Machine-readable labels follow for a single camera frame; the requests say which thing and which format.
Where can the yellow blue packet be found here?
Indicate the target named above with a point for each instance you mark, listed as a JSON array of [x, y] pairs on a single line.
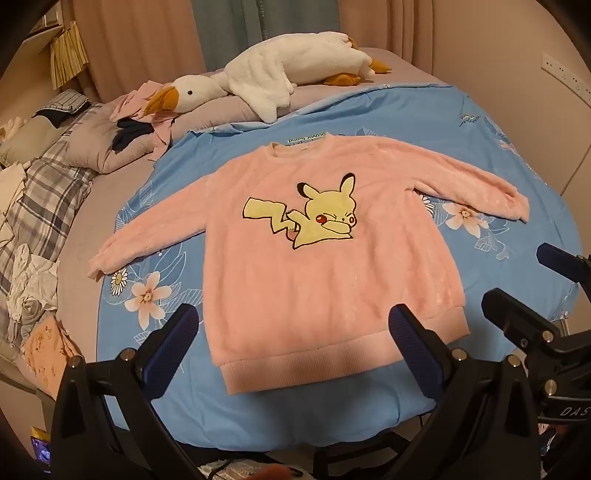
[[41, 450]]

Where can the white clothes pile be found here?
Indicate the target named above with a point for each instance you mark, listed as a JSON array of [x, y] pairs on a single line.
[[32, 286]]

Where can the grey quilt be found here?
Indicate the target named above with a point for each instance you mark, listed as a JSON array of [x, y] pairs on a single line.
[[92, 141]]

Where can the white goose plush toy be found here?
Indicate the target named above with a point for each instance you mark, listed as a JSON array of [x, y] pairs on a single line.
[[286, 64]]

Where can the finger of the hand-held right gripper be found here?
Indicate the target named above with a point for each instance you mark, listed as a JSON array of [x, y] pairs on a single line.
[[512, 318], [561, 261]]

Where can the pink crumpled cloth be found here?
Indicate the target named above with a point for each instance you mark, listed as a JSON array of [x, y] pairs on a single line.
[[134, 99]]

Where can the orange printed cloth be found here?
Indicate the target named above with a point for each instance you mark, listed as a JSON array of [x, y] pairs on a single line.
[[46, 347]]

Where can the yellow striped hanging cloth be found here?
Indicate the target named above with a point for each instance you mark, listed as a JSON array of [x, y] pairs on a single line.
[[69, 55]]

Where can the plaid quilt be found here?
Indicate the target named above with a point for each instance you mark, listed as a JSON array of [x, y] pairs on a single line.
[[46, 194]]

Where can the plaid folded cloth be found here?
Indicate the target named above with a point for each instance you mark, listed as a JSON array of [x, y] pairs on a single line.
[[64, 102]]

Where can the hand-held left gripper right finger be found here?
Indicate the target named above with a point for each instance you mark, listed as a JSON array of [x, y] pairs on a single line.
[[411, 342]]

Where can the blue floral blanket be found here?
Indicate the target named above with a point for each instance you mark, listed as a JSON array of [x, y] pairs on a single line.
[[461, 138]]

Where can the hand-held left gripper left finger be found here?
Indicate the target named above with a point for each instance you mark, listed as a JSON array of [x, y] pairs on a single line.
[[173, 342]]

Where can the dark navy cloth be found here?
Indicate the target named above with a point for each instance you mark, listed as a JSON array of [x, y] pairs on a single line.
[[131, 134]]

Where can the teal curtain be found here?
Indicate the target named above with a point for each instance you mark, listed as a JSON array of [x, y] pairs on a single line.
[[231, 27]]

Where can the white wall power strip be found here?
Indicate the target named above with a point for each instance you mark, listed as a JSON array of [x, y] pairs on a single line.
[[565, 76]]

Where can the pink curtain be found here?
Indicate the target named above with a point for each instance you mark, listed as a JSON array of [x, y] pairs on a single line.
[[138, 41]]

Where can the pink fleece cartoon sweater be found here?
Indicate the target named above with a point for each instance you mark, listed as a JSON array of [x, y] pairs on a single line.
[[277, 277]]

